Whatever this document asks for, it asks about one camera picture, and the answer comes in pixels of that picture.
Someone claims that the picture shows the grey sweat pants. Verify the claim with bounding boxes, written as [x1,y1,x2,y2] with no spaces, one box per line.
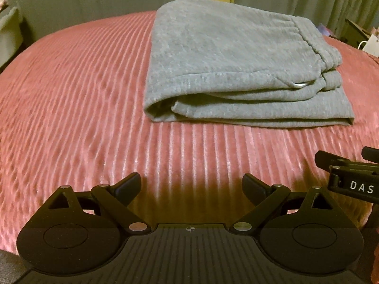
[143,0,355,128]

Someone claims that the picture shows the pink ribbed bed blanket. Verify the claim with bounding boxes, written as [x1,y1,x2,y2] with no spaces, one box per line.
[1,12,378,253]

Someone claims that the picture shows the white paper bag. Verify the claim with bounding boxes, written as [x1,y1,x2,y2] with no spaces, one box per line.
[358,28,379,58]

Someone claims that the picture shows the dark bedside furniture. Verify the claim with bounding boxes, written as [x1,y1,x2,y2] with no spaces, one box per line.
[339,19,370,48]

